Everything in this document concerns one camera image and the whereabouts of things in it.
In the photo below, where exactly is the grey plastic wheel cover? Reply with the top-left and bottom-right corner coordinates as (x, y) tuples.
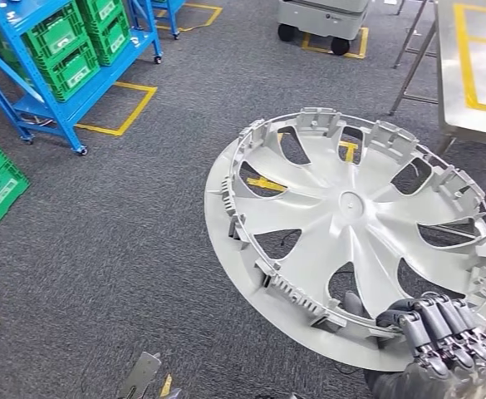
(204, 107), (486, 373)

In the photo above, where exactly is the yellow tape on workbench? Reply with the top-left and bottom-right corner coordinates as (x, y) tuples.
(453, 2), (486, 116)

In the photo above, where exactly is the grey wheeled robot cart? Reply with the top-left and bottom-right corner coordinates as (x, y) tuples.
(276, 0), (370, 57)

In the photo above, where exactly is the steel workbench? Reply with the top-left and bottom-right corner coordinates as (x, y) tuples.
(389, 0), (486, 158)

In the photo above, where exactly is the blue metal shelf rack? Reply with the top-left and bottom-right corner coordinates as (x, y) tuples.
(0, 0), (163, 157)
(151, 0), (187, 41)

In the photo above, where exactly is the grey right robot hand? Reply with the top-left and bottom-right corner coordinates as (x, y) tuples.
(342, 290), (486, 399)

